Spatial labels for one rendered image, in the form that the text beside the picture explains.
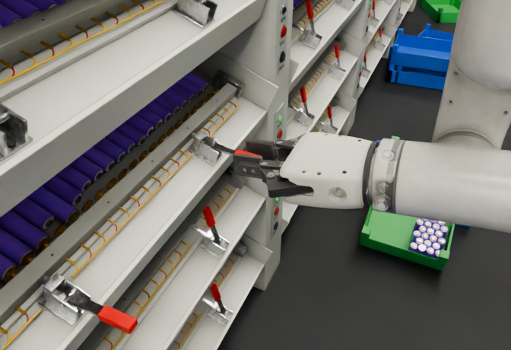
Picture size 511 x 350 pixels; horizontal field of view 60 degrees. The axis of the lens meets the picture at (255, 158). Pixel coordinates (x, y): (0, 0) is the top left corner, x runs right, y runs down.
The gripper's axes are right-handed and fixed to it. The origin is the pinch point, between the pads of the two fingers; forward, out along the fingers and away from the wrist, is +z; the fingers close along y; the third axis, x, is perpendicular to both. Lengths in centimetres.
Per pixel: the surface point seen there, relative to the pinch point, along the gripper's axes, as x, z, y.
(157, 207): -0.4, 7.7, -11.8
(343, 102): -36, 14, 86
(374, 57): -39, 14, 131
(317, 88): -19, 13, 59
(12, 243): 5.1, 13.2, -25.6
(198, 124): 3.2, 9.2, 1.8
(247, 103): -0.1, 8.3, 14.6
